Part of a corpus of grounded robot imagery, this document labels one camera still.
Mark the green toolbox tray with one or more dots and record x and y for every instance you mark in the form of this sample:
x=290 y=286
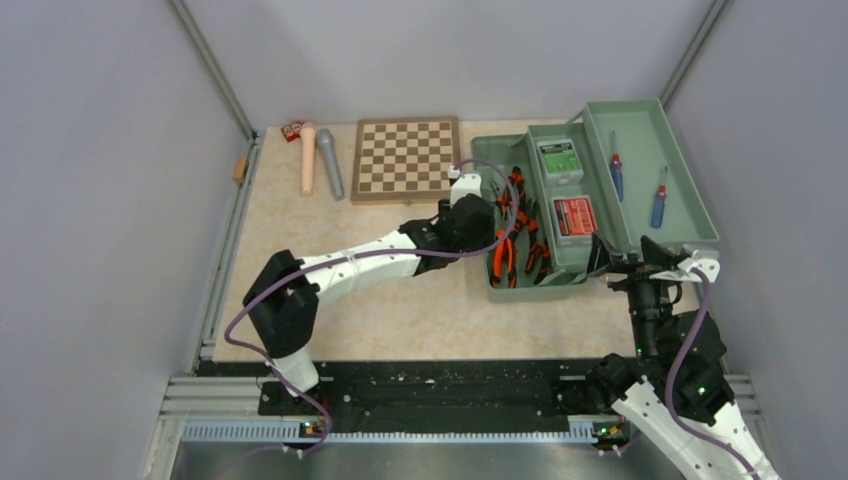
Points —
x=646 y=144

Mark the blue handle screwdriver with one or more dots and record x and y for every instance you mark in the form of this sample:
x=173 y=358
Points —
x=659 y=201

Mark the green plastic toolbox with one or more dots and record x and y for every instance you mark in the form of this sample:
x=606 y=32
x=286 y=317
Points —
x=509 y=144

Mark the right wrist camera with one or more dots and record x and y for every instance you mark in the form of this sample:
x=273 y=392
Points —
x=693 y=264

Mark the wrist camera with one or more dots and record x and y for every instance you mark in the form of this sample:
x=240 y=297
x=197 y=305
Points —
x=693 y=264
x=463 y=184

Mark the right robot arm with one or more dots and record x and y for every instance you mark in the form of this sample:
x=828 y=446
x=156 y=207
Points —
x=675 y=391

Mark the large orange combination pliers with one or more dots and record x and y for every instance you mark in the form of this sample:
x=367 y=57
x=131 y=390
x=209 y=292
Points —
x=504 y=201

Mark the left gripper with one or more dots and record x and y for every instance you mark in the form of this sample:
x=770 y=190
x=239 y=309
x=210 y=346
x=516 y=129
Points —
x=484 y=239

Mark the wooden chessboard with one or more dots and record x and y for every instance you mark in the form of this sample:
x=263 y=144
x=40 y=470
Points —
x=404 y=160

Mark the orange cutting pliers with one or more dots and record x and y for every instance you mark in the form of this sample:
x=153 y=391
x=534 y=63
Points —
x=503 y=271

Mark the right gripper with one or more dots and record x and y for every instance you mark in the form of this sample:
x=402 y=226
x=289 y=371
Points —
x=655 y=254

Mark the red small packet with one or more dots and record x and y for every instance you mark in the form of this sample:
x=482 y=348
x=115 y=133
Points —
x=292 y=130

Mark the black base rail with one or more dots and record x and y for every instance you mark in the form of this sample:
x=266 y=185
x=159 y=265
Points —
x=515 y=396

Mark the red blue screwdriver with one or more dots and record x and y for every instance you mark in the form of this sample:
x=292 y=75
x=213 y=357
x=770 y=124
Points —
x=615 y=167

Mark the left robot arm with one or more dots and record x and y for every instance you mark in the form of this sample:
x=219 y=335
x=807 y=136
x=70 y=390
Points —
x=284 y=299

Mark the red label screw box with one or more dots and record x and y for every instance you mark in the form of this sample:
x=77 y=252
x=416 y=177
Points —
x=573 y=218

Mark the green label screw box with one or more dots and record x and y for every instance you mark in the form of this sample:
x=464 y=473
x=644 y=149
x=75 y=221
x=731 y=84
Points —
x=559 y=162

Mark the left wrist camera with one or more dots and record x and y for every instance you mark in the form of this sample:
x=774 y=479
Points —
x=463 y=184

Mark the grey microphone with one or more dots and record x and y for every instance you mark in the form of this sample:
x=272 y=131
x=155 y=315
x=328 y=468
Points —
x=326 y=144

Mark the black orange striped pliers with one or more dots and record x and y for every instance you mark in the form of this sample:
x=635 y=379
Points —
x=538 y=255

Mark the pink microphone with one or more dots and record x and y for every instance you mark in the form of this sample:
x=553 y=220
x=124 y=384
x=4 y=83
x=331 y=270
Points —
x=308 y=149

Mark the left wooden block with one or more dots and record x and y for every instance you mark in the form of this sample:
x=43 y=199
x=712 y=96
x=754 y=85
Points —
x=239 y=173

